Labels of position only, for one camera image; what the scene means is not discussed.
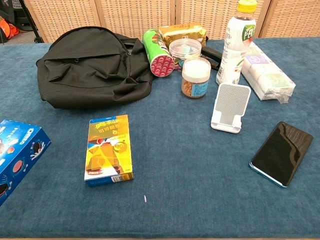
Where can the black smartphone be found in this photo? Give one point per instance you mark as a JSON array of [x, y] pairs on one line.
[[280, 155]]

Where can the white phone stand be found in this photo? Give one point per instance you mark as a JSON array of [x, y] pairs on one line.
[[231, 105]]

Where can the nut jar white lid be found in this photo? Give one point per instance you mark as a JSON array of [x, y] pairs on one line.
[[196, 77]]

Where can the blue tablecloth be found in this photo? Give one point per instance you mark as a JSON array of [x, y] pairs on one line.
[[175, 175]]

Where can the yellow snack box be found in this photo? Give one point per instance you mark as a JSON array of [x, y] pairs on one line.
[[108, 152]]

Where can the green chips can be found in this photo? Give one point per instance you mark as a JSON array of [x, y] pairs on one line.
[[157, 55]]

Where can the clear tub of coloured clips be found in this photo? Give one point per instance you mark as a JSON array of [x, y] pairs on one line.
[[185, 50]]

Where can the small white scrap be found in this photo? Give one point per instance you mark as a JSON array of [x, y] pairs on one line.
[[145, 198]]

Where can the black stapler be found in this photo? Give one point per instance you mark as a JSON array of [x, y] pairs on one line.
[[212, 56]]

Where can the black backpack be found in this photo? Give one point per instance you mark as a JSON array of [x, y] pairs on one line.
[[90, 75]]

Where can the gold foil package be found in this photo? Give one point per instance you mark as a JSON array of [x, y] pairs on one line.
[[182, 31]]

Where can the white drink bottle yellow cap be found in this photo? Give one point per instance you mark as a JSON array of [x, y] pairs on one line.
[[236, 50]]

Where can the wicker folding screen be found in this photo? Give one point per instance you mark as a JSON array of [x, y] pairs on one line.
[[125, 15]]

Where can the wrapped tissue multipack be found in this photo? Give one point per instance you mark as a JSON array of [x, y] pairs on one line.
[[267, 75]]

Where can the blue Oreo box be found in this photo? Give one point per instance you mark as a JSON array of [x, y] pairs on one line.
[[17, 155]]

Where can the orange object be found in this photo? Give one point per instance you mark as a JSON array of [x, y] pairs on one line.
[[8, 28]]

